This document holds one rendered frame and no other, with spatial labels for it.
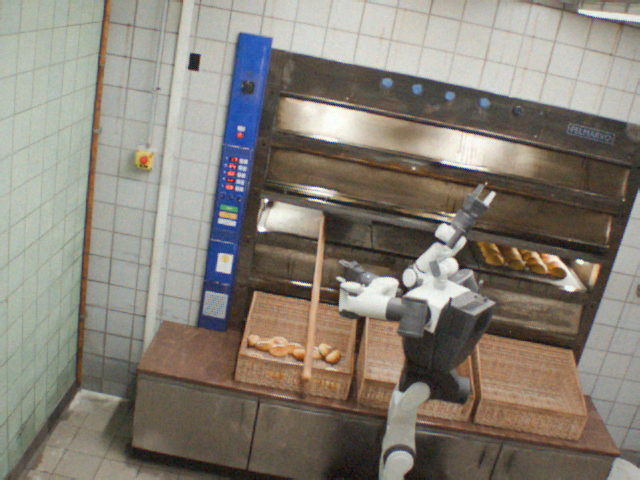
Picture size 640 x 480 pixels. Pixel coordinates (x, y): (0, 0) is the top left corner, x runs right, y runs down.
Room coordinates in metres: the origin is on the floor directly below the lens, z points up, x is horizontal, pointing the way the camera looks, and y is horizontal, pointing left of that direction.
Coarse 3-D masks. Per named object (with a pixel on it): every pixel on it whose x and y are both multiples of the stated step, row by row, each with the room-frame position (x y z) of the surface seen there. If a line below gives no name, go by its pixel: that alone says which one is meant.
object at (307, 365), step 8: (320, 232) 3.51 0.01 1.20; (320, 240) 3.38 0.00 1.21; (320, 248) 3.26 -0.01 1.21; (320, 256) 3.16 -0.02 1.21; (320, 264) 3.06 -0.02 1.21; (320, 272) 2.97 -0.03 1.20; (320, 280) 2.90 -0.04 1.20; (312, 296) 2.71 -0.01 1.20; (312, 304) 2.63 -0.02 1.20; (312, 312) 2.55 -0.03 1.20; (312, 320) 2.48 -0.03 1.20; (312, 328) 2.41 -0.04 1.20; (312, 336) 2.35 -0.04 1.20; (312, 344) 2.29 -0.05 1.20; (312, 352) 2.24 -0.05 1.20; (304, 360) 2.18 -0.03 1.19; (304, 368) 2.12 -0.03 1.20; (304, 376) 2.07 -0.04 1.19
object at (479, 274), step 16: (288, 240) 3.42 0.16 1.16; (304, 240) 3.42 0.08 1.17; (368, 256) 3.43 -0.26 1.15; (384, 256) 3.43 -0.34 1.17; (400, 256) 3.45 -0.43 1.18; (480, 272) 3.45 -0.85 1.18; (496, 272) 3.49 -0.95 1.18; (528, 288) 3.44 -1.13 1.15; (544, 288) 3.44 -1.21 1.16; (560, 288) 3.45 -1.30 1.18; (576, 288) 3.49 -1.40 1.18
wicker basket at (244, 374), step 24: (264, 312) 3.37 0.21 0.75; (336, 312) 3.40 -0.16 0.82; (264, 336) 3.33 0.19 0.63; (288, 336) 3.34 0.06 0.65; (336, 336) 3.36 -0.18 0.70; (240, 360) 2.93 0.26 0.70; (264, 360) 2.93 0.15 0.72; (288, 360) 3.21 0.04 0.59; (312, 360) 3.26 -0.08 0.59; (264, 384) 2.93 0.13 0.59; (288, 384) 2.93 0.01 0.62; (312, 384) 3.02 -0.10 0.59
